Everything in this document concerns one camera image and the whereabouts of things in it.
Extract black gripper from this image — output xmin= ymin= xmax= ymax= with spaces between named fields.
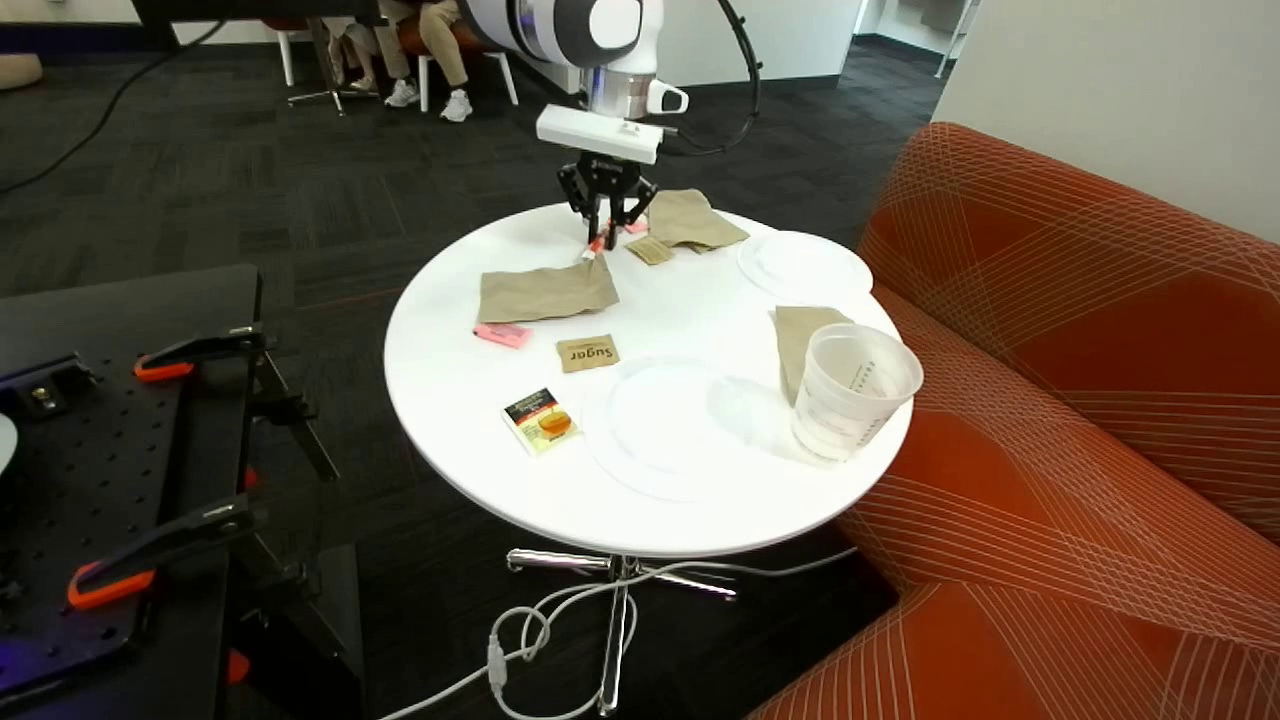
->
xmin=554 ymin=149 xmax=662 ymax=256

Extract clear plastic cup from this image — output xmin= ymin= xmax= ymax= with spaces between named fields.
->
xmin=790 ymin=321 xmax=930 ymax=466

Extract small brown sugar packet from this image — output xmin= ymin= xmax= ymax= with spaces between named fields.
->
xmin=623 ymin=232 xmax=680 ymax=271
xmin=554 ymin=327 xmax=623 ymax=375

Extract brown paper napkin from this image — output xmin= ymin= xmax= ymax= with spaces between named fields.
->
xmin=642 ymin=183 xmax=753 ymax=262
xmin=472 ymin=252 xmax=623 ymax=327
xmin=767 ymin=299 xmax=860 ymax=410

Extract large white plate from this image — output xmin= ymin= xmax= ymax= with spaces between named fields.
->
xmin=733 ymin=225 xmax=879 ymax=314

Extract black orange tea bag packet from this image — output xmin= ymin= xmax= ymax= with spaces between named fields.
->
xmin=499 ymin=384 xmax=584 ymax=458

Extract small white plate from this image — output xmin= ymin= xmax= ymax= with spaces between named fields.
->
xmin=604 ymin=353 xmax=809 ymax=508

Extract seated person with white shoes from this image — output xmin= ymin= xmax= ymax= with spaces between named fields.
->
xmin=378 ymin=0 xmax=479 ymax=127

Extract seated person legs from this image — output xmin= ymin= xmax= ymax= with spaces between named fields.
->
xmin=316 ymin=0 xmax=384 ymax=102

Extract white chair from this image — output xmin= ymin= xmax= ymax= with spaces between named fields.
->
xmin=273 ymin=18 xmax=528 ymax=121

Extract chrome table base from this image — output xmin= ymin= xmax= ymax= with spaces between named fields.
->
xmin=505 ymin=539 xmax=740 ymax=720

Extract red patterned corner sofa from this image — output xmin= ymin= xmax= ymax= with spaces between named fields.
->
xmin=748 ymin=121 xmax=1280 ymax=720

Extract black robot mounting cart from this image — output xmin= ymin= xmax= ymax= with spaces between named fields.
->
xmin=0 ymin=262 xmax=367 ymax=720

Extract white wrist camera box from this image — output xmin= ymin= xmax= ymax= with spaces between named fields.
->
xmin=533 ymin=105 xmax=668 ymax=170

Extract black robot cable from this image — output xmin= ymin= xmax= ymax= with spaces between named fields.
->
xmin=708 ymin=0 xmax=767 ymax=153

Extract white cable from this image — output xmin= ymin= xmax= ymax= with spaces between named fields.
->
xmin=378 ymin=539 xmax=860 ymax=720

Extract black clamp with orange handle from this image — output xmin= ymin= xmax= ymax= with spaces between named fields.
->
xmin=64 ymin=493 xmax=273 ymax=620
xmin=129 ymin=321 xmax=346 ymax=483

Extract black floor cable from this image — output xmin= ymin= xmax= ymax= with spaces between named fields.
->
xmin=0 ymin=11 xmax=227 ymax=200

